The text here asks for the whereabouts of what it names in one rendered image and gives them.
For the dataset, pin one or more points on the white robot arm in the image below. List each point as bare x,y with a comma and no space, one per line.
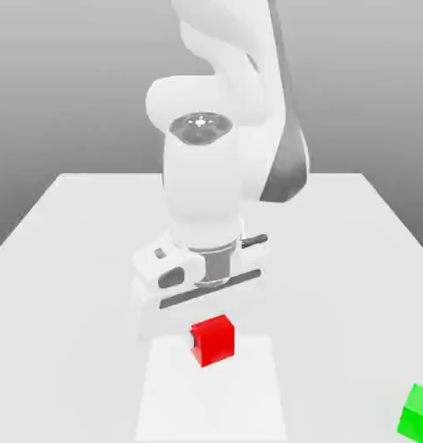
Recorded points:
200,180

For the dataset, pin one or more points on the small green cube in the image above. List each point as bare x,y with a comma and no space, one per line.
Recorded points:
417,415

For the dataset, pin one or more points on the small red cube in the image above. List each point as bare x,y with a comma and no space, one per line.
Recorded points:
215,341

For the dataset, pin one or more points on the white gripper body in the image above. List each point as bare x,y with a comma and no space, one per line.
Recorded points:
211,294

